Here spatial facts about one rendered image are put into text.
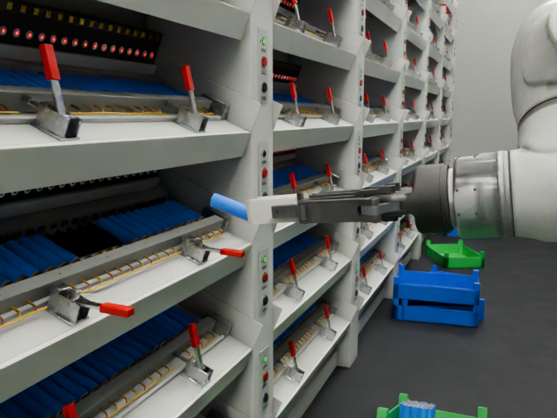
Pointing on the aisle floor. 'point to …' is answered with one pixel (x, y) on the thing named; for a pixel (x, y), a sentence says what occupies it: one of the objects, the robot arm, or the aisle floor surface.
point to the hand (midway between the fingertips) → (278, 209)
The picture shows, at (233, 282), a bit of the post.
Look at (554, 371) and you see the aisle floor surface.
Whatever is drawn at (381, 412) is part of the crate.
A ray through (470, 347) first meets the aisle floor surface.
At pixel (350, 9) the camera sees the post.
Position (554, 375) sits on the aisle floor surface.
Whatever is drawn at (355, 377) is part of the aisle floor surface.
